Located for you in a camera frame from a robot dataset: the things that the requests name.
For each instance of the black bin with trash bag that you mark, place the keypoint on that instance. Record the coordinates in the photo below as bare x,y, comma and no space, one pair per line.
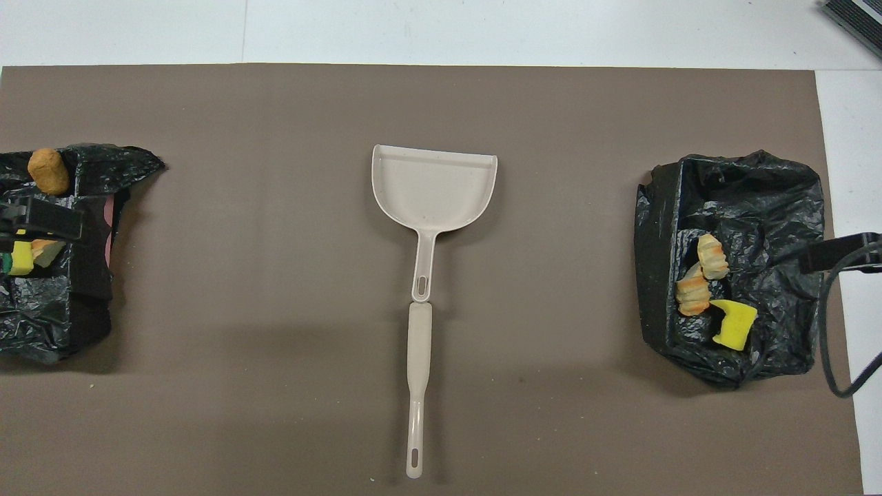
772,193
86,289

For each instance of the beige plastic dustpan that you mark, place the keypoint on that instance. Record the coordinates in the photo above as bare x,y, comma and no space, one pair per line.
433,189

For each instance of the orange striped toy pastry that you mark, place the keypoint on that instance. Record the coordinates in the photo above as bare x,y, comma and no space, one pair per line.
692,295
712,256

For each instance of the yellow sponge piece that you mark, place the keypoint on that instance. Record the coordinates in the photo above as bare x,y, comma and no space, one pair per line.
736,325

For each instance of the orange and white foam piece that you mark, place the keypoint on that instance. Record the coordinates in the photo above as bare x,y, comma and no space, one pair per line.
47,251

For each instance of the yellow sponge with green side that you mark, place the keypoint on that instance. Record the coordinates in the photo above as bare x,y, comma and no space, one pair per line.
21,258

